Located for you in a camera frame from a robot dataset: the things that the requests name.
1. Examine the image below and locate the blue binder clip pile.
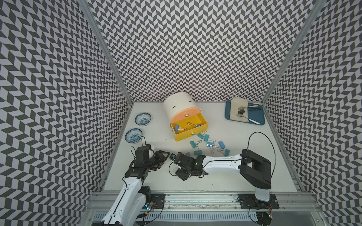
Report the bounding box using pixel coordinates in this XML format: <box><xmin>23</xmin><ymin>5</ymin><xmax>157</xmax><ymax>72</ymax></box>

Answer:
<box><xmin>174</xmin><ymin>124</ymin><xmax>187</xmax><ymax>132</ymax></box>

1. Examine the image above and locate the green binder clip far right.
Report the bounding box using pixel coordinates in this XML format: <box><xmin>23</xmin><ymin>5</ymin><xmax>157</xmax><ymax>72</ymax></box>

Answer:
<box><xmin>217</xmin><ymin>149</ymin><xmax>230</xmax><ymax>157</ymax></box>

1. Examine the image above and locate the white handled spoon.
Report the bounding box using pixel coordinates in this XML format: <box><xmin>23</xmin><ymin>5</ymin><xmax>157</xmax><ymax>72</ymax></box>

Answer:
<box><xmin>237</xmin><ymin>114</ymin><xmax>260</xmax><ymax>125</ymax></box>

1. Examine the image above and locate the beige folded cloth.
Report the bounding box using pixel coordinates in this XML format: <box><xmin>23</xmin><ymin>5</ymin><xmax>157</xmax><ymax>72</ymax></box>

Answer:
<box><xmin>230</xmin><ymin>98</ymin><xmax>249</xmax><ymax>123</ymax></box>

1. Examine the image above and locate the green binder clip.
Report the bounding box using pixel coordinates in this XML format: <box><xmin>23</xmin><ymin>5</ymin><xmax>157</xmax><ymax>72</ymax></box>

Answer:
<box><xmin>217</xmin><ymin>149</ymin><xmax>230</xmax><ymax>157</ymax></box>
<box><xmin>204</xmin><ymin>134</ymin><xmax>216</xmax><ymax>142</ymax></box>
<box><xmin>190</xmin><ymin>140</ymin><xmax>203</xmax><ymax>149</ymax></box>
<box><xmin>197</xmin><ymin>131</ymin><xmax>207</xmax><ymax>139</ymax></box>
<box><xmin>194</xmin><ymin>146</ymin><xmax>202</xmax><ymax>156</ymax></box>

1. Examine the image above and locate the orange pink top drawer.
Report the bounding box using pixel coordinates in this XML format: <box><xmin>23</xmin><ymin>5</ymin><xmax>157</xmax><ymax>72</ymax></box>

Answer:
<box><xmin>170</xmin><ymin>107</ymin><xmax>201</xmax><ymax>123</ymax></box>

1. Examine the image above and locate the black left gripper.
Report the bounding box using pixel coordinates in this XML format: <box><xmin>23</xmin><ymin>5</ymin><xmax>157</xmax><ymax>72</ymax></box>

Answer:
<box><xmin>145</xmin><ymin>150</ymin><xmax>170</xmax><ymax>171</ymax></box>

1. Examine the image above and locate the blue floral bowl near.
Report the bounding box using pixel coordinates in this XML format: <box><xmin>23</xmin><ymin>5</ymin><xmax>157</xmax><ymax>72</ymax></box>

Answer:
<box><xmin>124</xmin><ymin>128</ymin><xmax>143</xmax><ymax>144</ymax></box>

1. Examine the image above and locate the aluminium corner post left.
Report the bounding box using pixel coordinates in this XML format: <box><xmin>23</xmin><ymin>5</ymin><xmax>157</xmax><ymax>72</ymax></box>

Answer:
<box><xmin>78</xmin><ymin>0</ymin><xmax>133</xmax><ymax>105</ymax></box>

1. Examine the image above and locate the aluminium corner post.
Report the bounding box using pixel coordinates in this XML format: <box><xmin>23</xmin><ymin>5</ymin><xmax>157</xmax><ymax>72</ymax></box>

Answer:
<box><xmin>78</xmin><ymin>0</ymin><xmax>133</xmax><ymax>105</ymax></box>
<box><xmin>261</xmin><ymin>0</ymin><xmax>327</xmax><ymax>105</ymax></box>

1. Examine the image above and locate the aluminium front rail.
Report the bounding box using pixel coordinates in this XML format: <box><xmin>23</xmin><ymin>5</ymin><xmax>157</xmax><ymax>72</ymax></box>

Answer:
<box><xmin>84</xmin><ymin>191</ymin><xmax>321</xmax><ymax>212</ymax></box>

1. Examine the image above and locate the teal handled spoon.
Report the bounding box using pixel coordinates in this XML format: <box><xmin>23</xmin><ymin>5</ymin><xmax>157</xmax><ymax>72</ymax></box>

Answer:
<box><xmin>238</xmin><ymin>108</ymin><xmax>262</xmax><ymax>114</ymax></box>

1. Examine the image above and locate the blue floral bowl far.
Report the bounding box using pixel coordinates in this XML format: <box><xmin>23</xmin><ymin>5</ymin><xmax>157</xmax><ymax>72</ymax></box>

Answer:
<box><xmin>135</xmin><ymin>113</ymin><xmax>152</xmax><ymax>126</ymax></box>

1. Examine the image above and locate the teal blue tray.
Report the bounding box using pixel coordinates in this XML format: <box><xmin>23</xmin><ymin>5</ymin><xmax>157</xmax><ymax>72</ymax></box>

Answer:
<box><xmin>224</xmin><ymin>100</ymin><xmax>266</xmax><ymax>126</ymax></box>

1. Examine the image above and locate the cream round drawer cabinet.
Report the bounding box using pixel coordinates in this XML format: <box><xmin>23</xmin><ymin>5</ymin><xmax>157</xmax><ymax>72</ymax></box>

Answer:
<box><xmin>163</xmin><ymin>92</ymin><xmax>199</xmax><ymax>120</ymax></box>

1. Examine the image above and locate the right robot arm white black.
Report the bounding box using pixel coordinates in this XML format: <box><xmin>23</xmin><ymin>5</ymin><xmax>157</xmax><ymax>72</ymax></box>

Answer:
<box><xmin>169</xmin><ymin>149</ymin><xmax>272</xmax><ymax>202</ymax></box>

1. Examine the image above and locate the green binder clip left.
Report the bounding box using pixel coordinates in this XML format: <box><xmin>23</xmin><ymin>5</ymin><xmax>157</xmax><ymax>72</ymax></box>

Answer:
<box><xmin>190</xmin><ymin>140</ymin><xmax>203</xmax><ymax>149</ymax></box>

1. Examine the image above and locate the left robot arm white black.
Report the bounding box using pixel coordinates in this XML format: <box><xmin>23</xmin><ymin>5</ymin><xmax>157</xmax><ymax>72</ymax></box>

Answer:
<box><xmin>93</xmin><ymin>145</ymin><xmax>171</xmax><ymax>226</ymax></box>

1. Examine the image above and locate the pink handled spoon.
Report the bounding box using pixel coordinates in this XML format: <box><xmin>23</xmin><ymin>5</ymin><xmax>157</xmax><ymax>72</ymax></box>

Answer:
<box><xmin>238</xmin><ymin>105</ymin><xmax>260</xmax><ymax>110</ymax></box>

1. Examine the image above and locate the green binder clip top right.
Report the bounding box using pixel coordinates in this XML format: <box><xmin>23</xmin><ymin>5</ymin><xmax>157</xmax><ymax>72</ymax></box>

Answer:
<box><xmin>204</xmin><ymin>134</ymin><xmax>216</xmax><ymax>142</ymax></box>

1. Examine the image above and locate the aluminium corner post right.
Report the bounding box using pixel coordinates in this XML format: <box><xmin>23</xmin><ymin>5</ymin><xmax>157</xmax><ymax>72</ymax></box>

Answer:
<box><xmin>261</xmin><ymin>0</ymin><xmax>327</xmax><ymax>105</ymax></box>

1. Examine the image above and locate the yellow drawer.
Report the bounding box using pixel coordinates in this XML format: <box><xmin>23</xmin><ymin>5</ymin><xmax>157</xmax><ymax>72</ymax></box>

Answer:
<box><xmin>170</xmin><ymin>114</ymin><xmax>208</xmax><ymax>141</ymax></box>

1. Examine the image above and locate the green binder clip centre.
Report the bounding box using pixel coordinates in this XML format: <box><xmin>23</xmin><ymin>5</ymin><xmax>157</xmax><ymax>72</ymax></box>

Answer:
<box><xmin>194</xmin><ymin>146</ymin><xmax>202</xmax><ymax>156</ymax></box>

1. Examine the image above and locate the blue floral bowl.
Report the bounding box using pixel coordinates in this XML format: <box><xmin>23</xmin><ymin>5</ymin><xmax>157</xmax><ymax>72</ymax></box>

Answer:
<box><xmin>124</xmin><ymin>128</ymin><xmax>143</xmax><ymax>144</ymax></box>
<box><xmin>135</xmin><ymin>113</ymin><xmax>152</xmax><ymax>126</ymax></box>

